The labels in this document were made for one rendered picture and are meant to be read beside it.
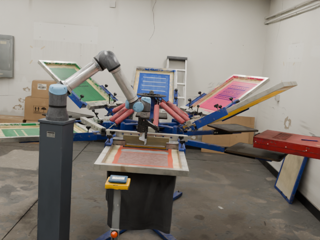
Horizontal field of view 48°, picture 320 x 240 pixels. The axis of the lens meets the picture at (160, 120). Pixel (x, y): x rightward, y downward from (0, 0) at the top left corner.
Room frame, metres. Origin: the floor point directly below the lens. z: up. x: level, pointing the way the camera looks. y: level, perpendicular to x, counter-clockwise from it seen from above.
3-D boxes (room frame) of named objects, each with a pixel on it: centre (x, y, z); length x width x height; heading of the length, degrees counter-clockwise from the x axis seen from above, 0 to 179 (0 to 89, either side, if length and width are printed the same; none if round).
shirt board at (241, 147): (3.23, -0.48, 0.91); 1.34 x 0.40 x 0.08; 60
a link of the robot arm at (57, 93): (2.39, 0.70, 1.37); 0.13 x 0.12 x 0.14; 18
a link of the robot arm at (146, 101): (2.71, 0.12, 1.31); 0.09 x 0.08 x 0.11; 108
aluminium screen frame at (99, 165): (2.50, 0.09, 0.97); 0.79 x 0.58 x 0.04; 0
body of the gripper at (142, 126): (2.71, 0.12, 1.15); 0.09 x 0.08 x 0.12; 90
